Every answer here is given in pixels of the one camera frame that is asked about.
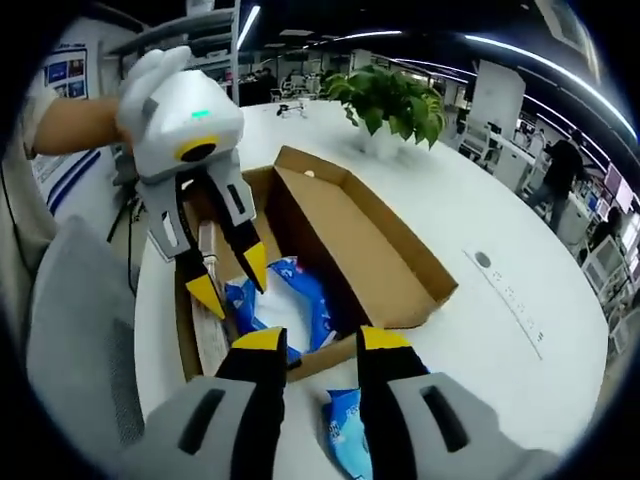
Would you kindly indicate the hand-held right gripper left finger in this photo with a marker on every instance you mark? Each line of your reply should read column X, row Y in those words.
column 260, row 400

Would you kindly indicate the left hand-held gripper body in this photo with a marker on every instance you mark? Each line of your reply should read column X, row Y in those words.
column 175, row 110

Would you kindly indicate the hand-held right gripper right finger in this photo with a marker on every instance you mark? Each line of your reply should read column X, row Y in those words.
column 380, row 400

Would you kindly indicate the blue wet wipes pack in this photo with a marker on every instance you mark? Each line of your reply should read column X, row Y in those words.
column 347, row 435

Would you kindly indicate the small white carton box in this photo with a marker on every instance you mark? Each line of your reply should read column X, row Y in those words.
column 210, row 335

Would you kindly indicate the blue floral tissue pack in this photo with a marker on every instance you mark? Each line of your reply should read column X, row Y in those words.
column 310, row 295

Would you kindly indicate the brown cardboard shoe box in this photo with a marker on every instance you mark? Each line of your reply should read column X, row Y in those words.
column 360, row 235

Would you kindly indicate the metal storage shelf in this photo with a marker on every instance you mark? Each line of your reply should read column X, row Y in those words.
column 200, row 30

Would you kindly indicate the small device on table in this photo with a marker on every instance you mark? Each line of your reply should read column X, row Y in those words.
column 292, row 107

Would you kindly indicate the grey office chair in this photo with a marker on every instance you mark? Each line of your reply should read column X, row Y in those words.
column 80, row 310

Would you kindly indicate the blue striped white board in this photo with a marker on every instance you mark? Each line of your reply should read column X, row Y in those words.
column 70, row 180

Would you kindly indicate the person's beige shirt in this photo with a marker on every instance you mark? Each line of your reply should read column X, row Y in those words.
column 22, row 220

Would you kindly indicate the potted green plant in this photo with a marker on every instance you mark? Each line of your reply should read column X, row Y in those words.
column 390, row 105

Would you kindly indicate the white square pillar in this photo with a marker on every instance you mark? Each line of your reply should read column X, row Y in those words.
column 497, row 95

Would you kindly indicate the long ceiling light strip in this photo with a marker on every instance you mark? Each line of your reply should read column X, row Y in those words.
column 550, row 62

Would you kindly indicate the ceiling air conditioner vent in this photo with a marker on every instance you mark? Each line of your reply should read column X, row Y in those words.
column 570, row 25

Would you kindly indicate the wall poster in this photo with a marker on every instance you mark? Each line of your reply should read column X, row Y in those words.
column 65, row 72

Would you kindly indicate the pink screen wall monitors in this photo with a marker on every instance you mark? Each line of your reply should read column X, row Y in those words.
column 622, row 187

